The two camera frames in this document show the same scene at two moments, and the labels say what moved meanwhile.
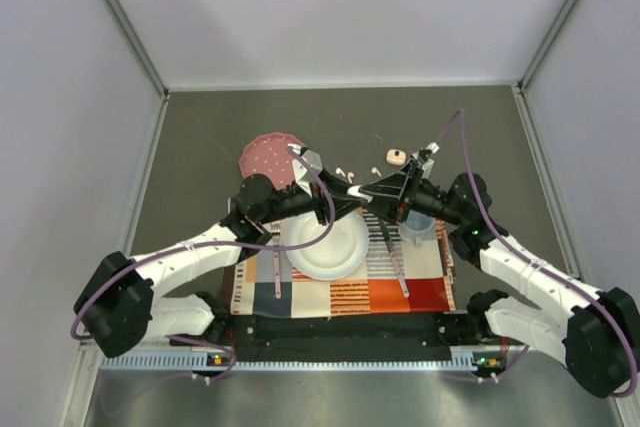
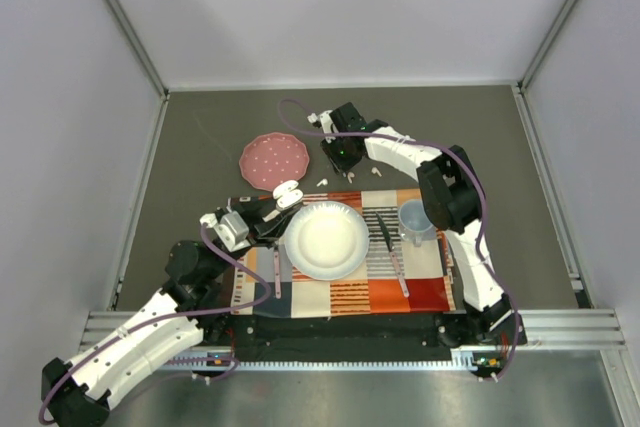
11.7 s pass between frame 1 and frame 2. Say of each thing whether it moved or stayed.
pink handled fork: stayed
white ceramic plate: stayed
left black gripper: moved
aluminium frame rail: stayed
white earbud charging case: moved
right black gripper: moved
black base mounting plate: stayed
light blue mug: stayed
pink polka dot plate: stayed
